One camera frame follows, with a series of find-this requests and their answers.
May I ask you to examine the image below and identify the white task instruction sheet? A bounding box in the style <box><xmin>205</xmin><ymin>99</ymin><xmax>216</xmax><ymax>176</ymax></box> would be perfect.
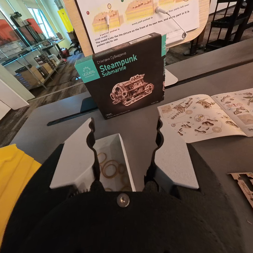
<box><xmin>75</xmin><ymin>0</ymin><xmax>200</xmax><ymax>53</ymax></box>

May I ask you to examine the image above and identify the white-tipped page holder wire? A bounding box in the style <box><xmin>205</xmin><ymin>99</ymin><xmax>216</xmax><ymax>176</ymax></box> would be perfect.
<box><xmin>155</xmin><ymin>6</ymin><xmax>188</xmax><ymax>39</ymax></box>
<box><xmin>104</xmin><ymin>15</ymin><xmax>112</xmax><ymax>48</ymax></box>

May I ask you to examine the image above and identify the white cardboard tray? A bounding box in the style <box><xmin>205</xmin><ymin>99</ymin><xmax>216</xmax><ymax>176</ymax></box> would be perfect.
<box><xmin>93</xmin><ymin>133</ymin><xmax>136</xmax><ymax>192</ymax></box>

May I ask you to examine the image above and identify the laser-cut wooden part sheet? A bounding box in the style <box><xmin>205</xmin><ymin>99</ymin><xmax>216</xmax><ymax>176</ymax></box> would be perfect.
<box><xmin>227</xmin><ymin>172</ymin><xmax>253</xmax><ymax>209</ymax></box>

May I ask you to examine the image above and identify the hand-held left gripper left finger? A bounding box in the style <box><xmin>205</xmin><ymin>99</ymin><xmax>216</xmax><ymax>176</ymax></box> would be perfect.
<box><xmin>49</xmin><ymin>118</ymin><xmax>100</xmax><ymax>192</ymax></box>

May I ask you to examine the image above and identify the printed instruction booklet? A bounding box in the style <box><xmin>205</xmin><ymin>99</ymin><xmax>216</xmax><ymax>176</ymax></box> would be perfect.
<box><xmin>157</xmin><ymin>88</ymin><xmax>253</xmax><ymax>143</ymax></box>

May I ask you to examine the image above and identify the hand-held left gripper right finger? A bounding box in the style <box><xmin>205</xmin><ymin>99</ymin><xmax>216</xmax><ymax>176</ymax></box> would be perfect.
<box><xmin>147</xmin><ymin>117</ymin><xmax>200</xmax><ymax>194</ymax></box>

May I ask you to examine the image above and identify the metal shelf rack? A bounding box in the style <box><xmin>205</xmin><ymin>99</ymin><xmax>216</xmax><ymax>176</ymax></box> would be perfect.
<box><xmin>0</xmin><ymin>38</ymin><xmax>66</xmax><ymax>90</ymax></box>

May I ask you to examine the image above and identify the black teal model kit box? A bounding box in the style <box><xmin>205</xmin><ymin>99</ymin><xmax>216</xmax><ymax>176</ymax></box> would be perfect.
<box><xmin>74</xmin><ymin>33</ymin><xmax>167</xmax><ymax>120</ymax></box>

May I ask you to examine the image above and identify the black office chair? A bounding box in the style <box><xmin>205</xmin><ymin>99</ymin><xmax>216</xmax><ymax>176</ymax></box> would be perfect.
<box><xmin>70</xmin><ymin>38</ymin><xmax>83</xmax><ymax>56</ymax></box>

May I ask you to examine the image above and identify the stack of cardboard boxes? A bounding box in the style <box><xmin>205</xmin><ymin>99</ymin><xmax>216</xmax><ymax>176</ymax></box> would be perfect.
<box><xmin>15</xmin><ymin>66</ymin><xmax>45</xmax><ymax>90</ymax></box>

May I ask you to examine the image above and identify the yellow plastic bin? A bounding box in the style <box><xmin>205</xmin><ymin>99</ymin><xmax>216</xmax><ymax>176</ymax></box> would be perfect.
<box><xmin>0</xmin><ymin>144</ymin><xmax>42</xmax><ymax>232</ymax></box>

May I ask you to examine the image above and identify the pile of tan rubber bands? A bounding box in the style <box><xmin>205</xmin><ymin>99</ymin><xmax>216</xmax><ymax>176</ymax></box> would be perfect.
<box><xmin>97</xmin><ymin>152</ymin><xmax>132</xmax><ymax>192</ymax></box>

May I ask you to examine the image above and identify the yellow board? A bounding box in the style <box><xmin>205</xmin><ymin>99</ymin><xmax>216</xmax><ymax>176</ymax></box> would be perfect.
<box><xmin>57</xmin><ymin>9</ymin><xmax>71</xmax><ymax>33</ymax></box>

